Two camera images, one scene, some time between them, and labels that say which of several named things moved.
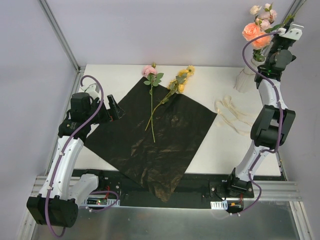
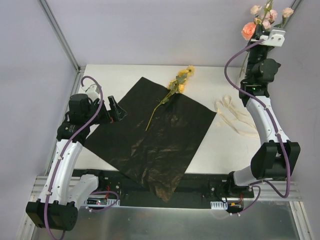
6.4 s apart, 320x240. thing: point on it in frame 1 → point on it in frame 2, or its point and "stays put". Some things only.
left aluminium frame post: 61,36 stays put
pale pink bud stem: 273,15 → 287,12
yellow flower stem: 176,86 stays put
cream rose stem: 254,10 stays put
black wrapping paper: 160,133 stays put
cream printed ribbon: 228,113 stays put
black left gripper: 105,111 stays put
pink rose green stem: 151,72 → 269,7
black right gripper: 280,37 → 258,35
